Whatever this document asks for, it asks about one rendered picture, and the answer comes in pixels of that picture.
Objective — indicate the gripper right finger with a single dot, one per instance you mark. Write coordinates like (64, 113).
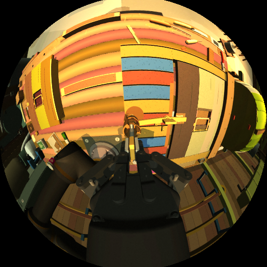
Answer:
(141, 164)

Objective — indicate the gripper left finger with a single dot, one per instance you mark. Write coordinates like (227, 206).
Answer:
(123, 164)

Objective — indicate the yellow turn-button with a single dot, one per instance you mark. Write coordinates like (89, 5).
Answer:
(154, 121)

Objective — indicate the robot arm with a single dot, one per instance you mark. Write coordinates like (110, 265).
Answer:
(62, 166)

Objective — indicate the brown cream hatch board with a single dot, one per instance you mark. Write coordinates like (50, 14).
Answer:
(185, 93)

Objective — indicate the blue orange striped hatch board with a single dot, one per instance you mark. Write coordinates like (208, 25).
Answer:
(146, 77)

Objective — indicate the blue lumber rack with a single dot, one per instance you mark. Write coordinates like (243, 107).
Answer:
(217, 224)

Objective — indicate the tan hatch board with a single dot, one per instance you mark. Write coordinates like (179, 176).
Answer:
(38, 79)

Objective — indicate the open cardboard box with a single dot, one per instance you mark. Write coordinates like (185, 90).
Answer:
(55, 141)

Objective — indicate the magenta labelled tin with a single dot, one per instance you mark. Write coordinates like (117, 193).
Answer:
(51, 160)

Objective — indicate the small green box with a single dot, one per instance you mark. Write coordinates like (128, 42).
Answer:
(41, 145)

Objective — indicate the orange flat plank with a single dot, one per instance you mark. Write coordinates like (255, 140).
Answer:
(89, 84)

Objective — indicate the grey green cabinet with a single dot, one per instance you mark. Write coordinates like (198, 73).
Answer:
(33, 185)

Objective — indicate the white blue device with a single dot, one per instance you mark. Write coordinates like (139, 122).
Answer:
(30, 149)

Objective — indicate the thin yellow stick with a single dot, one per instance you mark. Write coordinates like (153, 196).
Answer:
(133, 34)

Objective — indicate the short cream wooden fid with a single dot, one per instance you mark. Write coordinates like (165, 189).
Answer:
(190, 41)

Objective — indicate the orange wooden fid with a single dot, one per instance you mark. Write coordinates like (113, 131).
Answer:
(160, 22)

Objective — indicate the white ruler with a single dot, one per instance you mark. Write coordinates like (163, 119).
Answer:
(200, 33)

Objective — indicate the long cream wooden fid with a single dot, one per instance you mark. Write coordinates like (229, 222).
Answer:
(182, 24)

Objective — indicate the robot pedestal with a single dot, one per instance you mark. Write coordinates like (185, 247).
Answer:
(98, 139)

